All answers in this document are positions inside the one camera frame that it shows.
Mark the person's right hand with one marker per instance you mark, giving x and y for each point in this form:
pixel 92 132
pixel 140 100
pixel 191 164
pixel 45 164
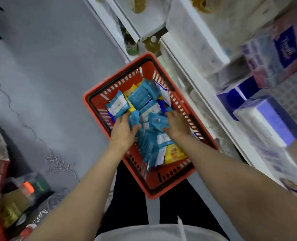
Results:
pixel 179 126

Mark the person's left hand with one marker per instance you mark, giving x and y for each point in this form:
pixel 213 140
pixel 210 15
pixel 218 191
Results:
pixel 123 135

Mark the pile of wipe packets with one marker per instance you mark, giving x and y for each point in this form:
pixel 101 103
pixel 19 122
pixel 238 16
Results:
pixel 141 96

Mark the red plastic shopping basket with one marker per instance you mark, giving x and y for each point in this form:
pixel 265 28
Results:
pixel 153 184

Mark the person's left forearm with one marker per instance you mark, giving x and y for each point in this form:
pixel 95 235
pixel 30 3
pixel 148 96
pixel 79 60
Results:
pixel 83 198

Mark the person's right forearm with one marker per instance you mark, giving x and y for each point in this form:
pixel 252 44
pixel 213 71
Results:
pixel 238 185

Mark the black trousers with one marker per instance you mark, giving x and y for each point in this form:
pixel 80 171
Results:
pixel 128 203

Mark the large white paper roll pack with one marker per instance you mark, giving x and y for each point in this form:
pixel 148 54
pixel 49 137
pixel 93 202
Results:
pixel 196 42

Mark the purple and white tissue pack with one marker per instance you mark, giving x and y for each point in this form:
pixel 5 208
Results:
pixel 266 120

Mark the white shirt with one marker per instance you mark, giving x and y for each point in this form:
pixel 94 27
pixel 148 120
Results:
pixel 158 234

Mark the orange white paper roll pack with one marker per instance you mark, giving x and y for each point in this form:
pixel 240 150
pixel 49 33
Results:
pixel 283 168

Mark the white purple dotted tissue pack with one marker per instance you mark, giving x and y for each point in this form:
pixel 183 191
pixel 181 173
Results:
pixel 293 97

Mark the pink tissue pack blue label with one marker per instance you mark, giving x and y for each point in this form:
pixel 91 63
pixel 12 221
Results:
pixel 276 55

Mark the row of yellow oil bottles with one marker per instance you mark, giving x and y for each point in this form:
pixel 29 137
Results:
pixel 138 4

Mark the heap of assorted goods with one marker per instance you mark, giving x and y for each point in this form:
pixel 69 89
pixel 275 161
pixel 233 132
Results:
pixel 13 205

